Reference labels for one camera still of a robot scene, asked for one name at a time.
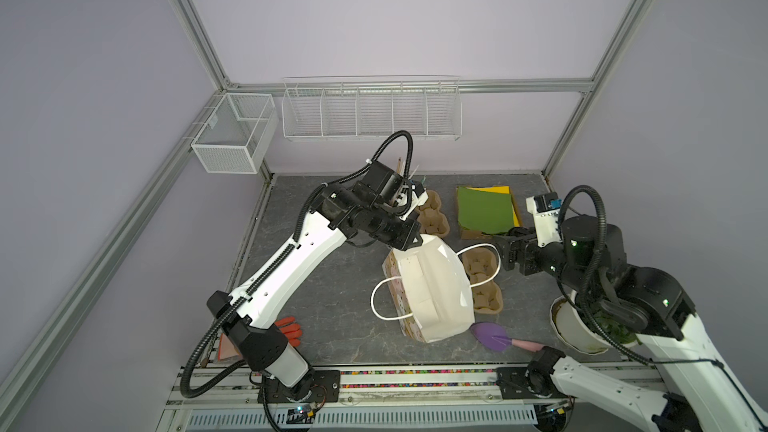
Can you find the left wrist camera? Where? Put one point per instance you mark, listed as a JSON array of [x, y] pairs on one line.
[[379, 185]]

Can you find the small white mesh basket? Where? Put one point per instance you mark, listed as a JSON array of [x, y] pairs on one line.
[[236, 135]]

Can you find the cartoon animal paper gift bag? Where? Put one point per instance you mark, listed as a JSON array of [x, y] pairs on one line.
[[426, 291]]

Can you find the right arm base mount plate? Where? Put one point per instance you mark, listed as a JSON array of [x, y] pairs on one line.
[[516, 382]]

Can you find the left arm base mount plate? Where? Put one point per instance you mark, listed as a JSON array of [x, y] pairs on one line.
[[319, 386]]

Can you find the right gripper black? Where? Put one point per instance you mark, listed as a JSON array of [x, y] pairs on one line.
[[529, 246]]

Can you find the brown pulp cup carrier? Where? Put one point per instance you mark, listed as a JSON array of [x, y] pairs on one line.
[[481, 265]]

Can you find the potted green plant white pot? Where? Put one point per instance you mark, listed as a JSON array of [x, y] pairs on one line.
[[572, 331]]

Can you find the cardboard tray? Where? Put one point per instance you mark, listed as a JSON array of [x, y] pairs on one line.
[[480, 233]]

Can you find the red rubber glove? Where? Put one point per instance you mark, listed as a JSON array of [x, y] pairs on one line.
[[291, 329]]

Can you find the stack of pulp cup carriers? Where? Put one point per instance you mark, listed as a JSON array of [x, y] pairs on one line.
[[431, 218]]

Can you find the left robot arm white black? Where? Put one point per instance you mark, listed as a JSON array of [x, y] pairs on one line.
[[247, 314]]

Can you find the purple pink garden trowel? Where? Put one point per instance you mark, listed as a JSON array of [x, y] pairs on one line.
[[495, 337]]

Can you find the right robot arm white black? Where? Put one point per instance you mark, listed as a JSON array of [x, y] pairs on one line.
[[643, 312]]

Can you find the long white wire shelf basket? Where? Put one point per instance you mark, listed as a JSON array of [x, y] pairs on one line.
[[371, 107]]

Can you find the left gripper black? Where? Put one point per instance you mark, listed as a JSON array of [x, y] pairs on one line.
[[411, 228]]

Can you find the wooden stir sticks bundle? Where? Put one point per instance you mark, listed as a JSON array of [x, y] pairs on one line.
[[401, 162]]

